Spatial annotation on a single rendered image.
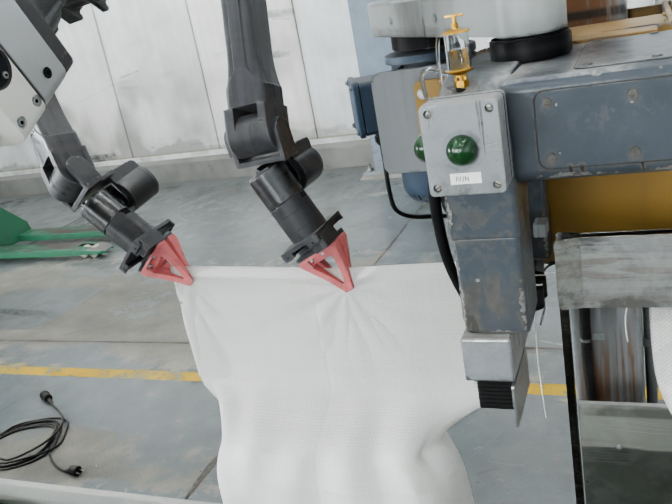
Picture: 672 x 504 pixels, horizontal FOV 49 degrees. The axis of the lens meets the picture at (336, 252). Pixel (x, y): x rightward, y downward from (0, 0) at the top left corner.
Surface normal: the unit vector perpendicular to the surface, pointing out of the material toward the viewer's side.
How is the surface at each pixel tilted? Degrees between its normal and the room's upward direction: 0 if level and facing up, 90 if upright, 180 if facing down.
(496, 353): 90
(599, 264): 90
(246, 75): 71
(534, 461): 0
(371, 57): 90
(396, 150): 90
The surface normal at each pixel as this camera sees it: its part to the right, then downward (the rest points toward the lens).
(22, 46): 0.92, -0.04
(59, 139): 0.50, -0.39
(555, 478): -0.18, -0.93
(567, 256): -0.11, 0.35
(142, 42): -0.36, 0.37
